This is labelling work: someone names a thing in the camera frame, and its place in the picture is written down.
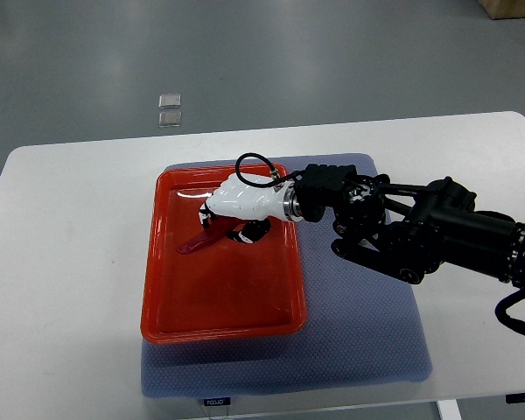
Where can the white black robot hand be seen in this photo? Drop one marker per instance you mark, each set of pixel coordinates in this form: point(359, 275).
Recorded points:
point(254, 201)

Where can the red pepper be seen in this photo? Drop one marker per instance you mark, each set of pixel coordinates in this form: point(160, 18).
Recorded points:
point(217, 230)

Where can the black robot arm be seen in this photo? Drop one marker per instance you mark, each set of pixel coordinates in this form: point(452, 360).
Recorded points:
point(408, 231)

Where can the red plastic tray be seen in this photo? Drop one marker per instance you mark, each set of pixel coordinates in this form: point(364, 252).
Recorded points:
point(225, 291)

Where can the upper metal floor plate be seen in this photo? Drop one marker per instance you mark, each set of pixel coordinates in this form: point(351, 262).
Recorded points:
point(169, 101)

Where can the blue-grey mesh mat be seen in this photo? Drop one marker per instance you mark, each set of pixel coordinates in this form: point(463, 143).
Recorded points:
point(361, 328)

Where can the white table leg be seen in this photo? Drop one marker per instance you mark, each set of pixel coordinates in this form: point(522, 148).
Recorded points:
point(448, 410)

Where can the cardboard box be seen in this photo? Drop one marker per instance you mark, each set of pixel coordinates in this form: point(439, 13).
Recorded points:
point(504, 9)

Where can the black table label right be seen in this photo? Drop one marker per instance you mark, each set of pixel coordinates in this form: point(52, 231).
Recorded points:
point(515, 398)

